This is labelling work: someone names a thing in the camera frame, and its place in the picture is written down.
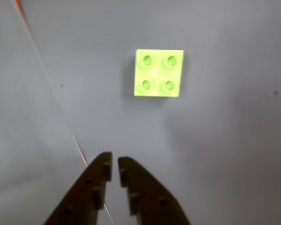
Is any grey foam mat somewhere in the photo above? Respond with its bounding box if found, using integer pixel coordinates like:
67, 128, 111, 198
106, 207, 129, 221
0, 0, 113, 225
15, 0, 281, 225

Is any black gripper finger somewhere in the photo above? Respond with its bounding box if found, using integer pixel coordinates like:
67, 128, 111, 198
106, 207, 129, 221
43, 151, 113, 225
118, 156, 192, 225

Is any green lego block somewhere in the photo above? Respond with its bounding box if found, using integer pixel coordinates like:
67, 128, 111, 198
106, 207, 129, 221
133, 49, 185, 97

